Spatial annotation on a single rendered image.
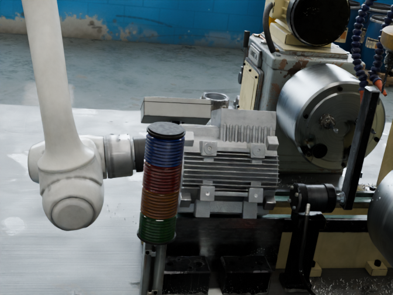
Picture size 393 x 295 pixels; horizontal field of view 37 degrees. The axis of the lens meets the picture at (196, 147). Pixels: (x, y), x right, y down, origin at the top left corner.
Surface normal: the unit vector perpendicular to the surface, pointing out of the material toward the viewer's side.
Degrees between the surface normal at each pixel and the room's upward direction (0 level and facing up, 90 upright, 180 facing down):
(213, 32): 90
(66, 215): 98
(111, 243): 0
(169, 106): 53
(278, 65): 90
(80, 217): 97
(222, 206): 67
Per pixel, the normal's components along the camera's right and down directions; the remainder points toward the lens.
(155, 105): 0.20, -0.23
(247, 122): 0.18, 0.00
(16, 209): 0.11, -0.92
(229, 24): 0.16, 0.40
